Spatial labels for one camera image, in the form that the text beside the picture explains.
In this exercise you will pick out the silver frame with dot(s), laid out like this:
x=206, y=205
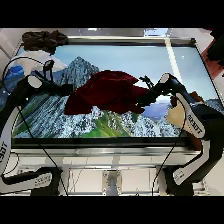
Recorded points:
x=111, y=156

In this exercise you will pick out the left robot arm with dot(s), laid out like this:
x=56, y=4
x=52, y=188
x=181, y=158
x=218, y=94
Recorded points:
x=9, y=124

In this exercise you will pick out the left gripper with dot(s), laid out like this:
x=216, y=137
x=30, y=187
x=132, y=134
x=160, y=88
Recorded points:
x=64, y=90

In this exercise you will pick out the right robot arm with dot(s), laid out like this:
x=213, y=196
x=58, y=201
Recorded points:
x=196, y=125

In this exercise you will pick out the tan garment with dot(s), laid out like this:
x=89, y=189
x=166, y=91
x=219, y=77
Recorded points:
x=176, y=116

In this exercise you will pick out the brown garment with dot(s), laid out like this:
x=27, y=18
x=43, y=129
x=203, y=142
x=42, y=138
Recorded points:
x=43, y=40

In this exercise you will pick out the dark red garment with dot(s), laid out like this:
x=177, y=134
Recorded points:
x=106, y=92

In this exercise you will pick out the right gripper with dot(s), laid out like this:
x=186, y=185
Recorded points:
x=150, y=93

